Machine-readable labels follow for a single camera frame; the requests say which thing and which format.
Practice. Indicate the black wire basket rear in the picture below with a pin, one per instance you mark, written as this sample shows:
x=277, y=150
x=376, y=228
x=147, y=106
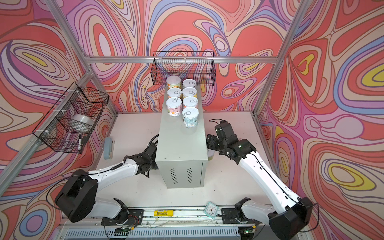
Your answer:
x=197, y=65

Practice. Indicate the green label can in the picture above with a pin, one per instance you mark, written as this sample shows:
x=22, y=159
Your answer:
x=210, y=154

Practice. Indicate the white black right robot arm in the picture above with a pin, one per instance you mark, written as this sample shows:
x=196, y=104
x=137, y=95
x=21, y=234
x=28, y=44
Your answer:
x=288, y=213

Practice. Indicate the black wire basket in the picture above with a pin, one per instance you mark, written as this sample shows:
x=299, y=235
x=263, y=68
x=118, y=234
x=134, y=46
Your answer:
x=61, y=134
x=197, y=65

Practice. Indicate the can one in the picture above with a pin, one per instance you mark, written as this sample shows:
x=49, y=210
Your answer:
x=174, y=106

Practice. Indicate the green circuit board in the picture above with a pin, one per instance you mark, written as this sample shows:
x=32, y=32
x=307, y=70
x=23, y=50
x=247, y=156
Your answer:
x=123, y=231

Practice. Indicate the white vented cable duct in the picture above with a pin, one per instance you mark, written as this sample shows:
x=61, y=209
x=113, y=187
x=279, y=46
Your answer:
x=149, y=233

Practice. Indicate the pink label can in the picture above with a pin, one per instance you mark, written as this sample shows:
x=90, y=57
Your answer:
x=190, y=102
x=174, y=93

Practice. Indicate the silver tape roll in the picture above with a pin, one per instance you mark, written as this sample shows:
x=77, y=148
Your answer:
x=83, y=119

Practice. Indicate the black marker pen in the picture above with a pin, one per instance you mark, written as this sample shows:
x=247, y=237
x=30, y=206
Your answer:
x=80, y=143

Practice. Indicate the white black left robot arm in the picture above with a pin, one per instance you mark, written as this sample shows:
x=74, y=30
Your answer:
x=78, y=199

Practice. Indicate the orange fruit can plastic lid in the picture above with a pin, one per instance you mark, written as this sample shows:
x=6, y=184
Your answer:
x=173, y=82

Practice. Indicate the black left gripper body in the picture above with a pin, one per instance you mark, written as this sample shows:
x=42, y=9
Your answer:
x=153, y=166

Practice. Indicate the blue can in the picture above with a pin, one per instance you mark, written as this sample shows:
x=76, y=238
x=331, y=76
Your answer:
x=190, y=116

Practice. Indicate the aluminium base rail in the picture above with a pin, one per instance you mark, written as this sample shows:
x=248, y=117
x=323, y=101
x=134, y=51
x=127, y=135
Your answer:
x=156, y=218

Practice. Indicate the teal alarm clock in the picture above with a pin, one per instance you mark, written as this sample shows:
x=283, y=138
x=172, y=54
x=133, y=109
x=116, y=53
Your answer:
x=211, y=210

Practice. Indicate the grey metal cabinet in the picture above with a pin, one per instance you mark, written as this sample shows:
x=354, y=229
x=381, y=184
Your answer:
x=182, y=155

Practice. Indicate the black wire basket left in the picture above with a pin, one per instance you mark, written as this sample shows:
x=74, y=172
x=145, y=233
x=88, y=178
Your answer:
x=61, y=134

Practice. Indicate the white brown label can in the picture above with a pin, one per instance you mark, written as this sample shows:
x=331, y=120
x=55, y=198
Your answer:
x=189, y=83

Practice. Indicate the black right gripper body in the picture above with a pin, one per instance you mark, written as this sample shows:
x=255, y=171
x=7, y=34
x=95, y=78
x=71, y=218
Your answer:
x=214, y=144

